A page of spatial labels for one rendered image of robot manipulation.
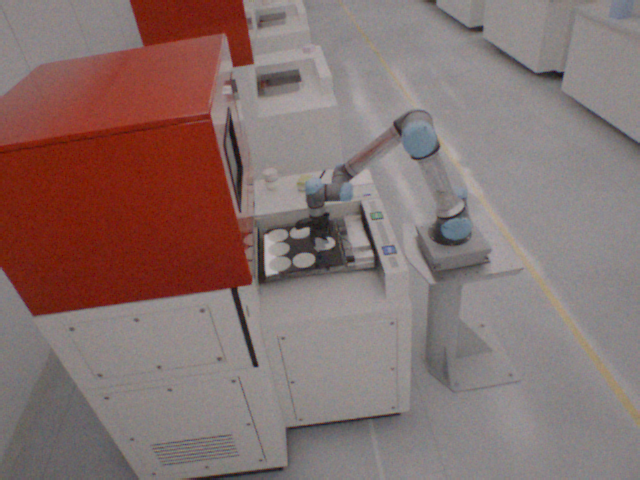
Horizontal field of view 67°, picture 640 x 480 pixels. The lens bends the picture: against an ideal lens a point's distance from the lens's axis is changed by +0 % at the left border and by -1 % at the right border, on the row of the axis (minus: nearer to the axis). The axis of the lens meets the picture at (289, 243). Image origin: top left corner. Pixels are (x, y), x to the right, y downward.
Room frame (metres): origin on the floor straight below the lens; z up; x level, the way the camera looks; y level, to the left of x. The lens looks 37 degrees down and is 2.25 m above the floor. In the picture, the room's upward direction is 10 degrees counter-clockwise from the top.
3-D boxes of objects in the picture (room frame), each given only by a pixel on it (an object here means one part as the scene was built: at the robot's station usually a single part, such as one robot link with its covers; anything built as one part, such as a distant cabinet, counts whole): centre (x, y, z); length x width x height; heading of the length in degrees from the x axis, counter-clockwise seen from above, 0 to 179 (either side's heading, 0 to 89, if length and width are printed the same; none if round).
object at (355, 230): (1.77, -0.32, 0.87); 0.36 x 0.08 x 0.03; 177
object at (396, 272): (1.69, -0.41, 0.89); 0.55 x 0.09 x 0.14; 177
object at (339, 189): (1.69, -0.24, 1.21); 0.11 x 0.11 x 0.08; 75
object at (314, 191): (1.70, -0.14, 1.21); 0.09 x 0.08 x 0.11; 75
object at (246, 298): (1.59, 0.18, 1.02); 0.82 x 0.03 x 0.40; 177
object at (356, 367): (1.84, -0.16, 0.41); 0.97 x 0.64 x 0.82; 177
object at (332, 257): (1.77, -0.05, 0.90); 0.34 x 0.34 x 0.01; 87
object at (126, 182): (1.60, 0.49, 1.52); 0.81 x 0.75 x 0.59; 177
